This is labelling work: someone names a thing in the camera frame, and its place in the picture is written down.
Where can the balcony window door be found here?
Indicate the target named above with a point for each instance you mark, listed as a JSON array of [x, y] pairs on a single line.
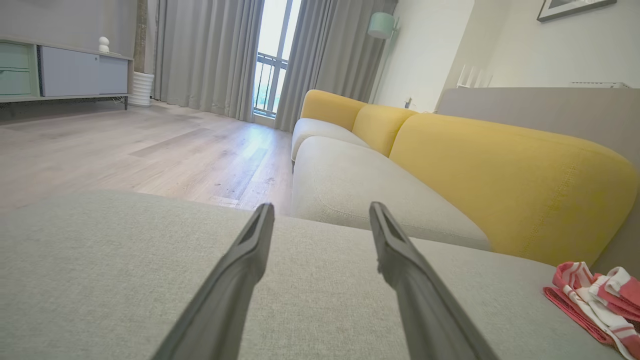
[[272, 60]]

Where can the white slatted rack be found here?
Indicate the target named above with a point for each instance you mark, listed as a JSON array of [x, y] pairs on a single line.
[[475, 77]]

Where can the yellow sofa back cushion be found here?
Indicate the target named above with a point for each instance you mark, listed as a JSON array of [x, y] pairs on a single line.
[[382, 127], [330, 107], [515, 180]]

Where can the black framed monochrome picture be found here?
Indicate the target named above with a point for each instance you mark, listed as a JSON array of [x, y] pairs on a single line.
[[570, 6]]

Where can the grey fabric sofa chaise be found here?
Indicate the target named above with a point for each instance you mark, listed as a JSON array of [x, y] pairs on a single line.
[[100, 280]]

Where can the wall socket with plug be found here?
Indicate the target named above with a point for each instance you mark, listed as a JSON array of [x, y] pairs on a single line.
[[409, 103]]

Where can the small white figurine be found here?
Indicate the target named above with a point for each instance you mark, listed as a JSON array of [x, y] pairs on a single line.
[[103, 44]]

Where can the television cabinet green grey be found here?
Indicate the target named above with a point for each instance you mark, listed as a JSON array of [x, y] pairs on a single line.
[[75, 72]]

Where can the floor lamp mint shade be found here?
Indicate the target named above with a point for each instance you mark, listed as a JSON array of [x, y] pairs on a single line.
[[381, 25]]

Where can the red shorts with white trim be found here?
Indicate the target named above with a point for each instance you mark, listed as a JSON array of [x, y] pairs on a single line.
[[575, 295]]

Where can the white ribbed plant pot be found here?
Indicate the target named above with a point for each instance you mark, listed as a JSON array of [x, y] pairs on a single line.
[[141, 89]]

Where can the grey sofa seat cushion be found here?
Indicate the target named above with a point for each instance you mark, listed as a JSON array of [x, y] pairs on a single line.
[[320, 132], [360, 190]]

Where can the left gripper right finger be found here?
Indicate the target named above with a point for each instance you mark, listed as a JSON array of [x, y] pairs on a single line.
[[425, 300]]

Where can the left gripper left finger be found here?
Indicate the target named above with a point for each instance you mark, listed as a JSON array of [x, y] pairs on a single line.
[[225, 300]]

